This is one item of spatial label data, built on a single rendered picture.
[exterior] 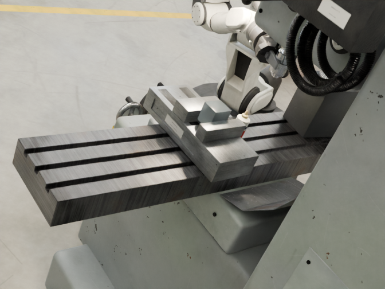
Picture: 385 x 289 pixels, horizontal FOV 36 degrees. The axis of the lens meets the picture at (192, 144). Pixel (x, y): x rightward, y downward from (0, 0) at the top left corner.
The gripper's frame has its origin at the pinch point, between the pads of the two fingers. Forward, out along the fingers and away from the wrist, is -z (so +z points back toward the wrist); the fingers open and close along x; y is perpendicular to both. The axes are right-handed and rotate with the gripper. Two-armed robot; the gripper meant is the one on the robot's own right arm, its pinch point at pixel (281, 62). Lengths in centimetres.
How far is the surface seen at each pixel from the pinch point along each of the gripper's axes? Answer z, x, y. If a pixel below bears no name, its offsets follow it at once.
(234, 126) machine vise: -10.2, -11.7, 16.6
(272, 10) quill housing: -0.8, -10.3, -14.5
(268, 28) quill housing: -1.9, -9.8, -9.7
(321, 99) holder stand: 5.9, 24.0, 12.8
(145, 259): -3, -16, 79
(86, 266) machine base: 14, -28, 104
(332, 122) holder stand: 7.0, 34.0, 21.3
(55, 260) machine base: 19, -38, 106
